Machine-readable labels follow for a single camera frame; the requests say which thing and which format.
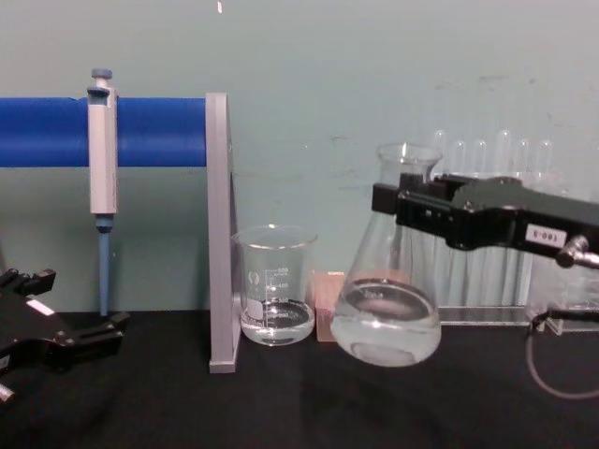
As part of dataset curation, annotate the grey stand upright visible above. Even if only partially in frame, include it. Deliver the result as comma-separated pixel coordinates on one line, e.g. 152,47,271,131
205,92,241,376

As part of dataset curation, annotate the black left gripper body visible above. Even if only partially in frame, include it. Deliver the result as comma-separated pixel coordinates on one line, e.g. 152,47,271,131
0,290,61,376

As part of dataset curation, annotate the thin grey cable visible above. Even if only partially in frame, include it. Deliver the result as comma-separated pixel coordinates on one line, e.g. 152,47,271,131
524,308,599,400

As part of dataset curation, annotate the clear glass beaker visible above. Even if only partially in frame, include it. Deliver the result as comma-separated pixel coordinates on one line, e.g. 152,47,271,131
230,224,320,348

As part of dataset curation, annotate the blue stand crossbar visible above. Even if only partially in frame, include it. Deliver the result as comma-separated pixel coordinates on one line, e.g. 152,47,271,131
0,95,208,169

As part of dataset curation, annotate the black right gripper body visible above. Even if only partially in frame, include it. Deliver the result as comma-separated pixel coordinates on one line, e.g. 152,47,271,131
444,175,599,257

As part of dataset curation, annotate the clear glass conical flask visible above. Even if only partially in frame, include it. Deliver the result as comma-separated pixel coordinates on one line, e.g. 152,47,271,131
329,143,444,369

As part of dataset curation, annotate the small wooden block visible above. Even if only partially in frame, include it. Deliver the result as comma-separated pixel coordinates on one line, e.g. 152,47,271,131
312,269,348,342

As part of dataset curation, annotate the grey and blue pipette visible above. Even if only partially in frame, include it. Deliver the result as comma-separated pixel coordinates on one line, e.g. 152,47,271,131
87,66,119,318

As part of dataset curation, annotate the clear glass test tube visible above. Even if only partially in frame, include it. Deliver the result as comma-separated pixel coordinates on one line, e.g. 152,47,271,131
537,138,555,193
496,128,513,178
516,138,532,181
433,129,448,175
453,138,470,177
472,138,489,177

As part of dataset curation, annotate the black table cloth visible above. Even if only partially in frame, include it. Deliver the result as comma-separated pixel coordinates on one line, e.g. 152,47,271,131
0,307,599,449

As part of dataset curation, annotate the silver cable plug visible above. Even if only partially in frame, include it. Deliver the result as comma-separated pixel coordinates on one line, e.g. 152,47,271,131
556,235,599,270

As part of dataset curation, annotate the clear acrylic test tube rack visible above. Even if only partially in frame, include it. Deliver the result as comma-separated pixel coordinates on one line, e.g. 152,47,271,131
433,171,599,327

